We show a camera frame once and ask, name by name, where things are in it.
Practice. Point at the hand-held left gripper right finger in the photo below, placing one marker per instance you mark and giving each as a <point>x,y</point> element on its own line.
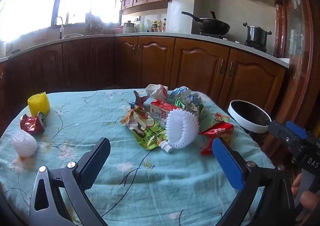
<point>228,163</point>

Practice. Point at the crumpled pale blue paper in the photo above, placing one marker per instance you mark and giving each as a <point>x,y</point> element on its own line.
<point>180,91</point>

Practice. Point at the dark blue foil wrapper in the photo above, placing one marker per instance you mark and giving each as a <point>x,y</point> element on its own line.
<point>138,99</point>

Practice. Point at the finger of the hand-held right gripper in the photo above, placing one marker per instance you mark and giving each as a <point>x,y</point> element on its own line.
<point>287,132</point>

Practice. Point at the pale peach fruit scrap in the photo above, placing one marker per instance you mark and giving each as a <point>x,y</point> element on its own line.
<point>25,162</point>

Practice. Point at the chrome kitchen faucet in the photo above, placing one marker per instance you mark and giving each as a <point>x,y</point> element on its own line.
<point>61,28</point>

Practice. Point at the grey stone countertop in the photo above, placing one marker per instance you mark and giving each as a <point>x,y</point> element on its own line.
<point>150,34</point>

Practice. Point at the condiment bottle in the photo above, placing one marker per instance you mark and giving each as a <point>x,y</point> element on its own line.
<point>159,26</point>
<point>154,27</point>
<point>164,26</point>

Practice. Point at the red snack wrapper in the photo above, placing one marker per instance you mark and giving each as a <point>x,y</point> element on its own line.
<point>217,133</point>

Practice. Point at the small white foam fruit net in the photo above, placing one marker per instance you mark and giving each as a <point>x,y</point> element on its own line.
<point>23,143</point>

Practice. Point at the steel cooking pot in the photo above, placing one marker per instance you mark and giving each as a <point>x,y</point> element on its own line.
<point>256,33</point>

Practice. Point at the kitchen window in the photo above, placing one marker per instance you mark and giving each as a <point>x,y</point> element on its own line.
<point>37,3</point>

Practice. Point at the crushed red drink can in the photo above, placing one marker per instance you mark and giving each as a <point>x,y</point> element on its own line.
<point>32,123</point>

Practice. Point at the green and silver foil wrapper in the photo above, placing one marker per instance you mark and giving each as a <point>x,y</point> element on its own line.
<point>191,104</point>

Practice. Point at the utensil rack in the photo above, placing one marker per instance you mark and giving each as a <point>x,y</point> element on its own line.
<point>96,24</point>

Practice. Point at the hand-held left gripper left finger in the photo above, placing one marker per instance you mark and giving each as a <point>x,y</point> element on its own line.
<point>96,163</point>

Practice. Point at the black gas stove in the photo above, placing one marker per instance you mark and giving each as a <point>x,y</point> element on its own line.
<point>225,36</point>

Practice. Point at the yellow dish soap bottle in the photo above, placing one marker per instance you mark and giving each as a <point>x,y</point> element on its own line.
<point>67,19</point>

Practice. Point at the wooden lower cabinets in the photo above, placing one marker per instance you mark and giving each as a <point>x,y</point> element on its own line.
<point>155,63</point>

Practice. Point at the floral teal tablecloth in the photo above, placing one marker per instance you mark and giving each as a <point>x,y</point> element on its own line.
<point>140,178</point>

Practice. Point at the yellow foam fruit net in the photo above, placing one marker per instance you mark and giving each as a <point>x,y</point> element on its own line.
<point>38,104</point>

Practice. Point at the red and white milk carton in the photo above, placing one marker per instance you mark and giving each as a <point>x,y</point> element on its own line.
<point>161,112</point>

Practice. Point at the white rice cooker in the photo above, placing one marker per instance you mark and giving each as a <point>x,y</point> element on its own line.
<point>128,28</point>

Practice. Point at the black wok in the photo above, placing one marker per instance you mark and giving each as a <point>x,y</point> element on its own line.
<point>213,26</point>

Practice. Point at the large white foam fruit net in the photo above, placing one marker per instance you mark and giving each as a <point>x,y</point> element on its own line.
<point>181,126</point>

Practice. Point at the small green red packet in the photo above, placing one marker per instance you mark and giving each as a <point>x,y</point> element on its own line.
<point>221,117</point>

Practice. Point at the person's right hand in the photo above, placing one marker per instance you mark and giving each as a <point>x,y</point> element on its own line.
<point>311,201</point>

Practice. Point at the white rimmed trash bin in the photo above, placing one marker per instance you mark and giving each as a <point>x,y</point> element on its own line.
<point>252,126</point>

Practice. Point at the red white printed paper bag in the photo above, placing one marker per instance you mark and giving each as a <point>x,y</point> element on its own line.
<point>161,92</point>

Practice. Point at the green spouted drink pouch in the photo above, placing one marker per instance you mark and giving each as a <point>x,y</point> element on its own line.
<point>145,131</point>

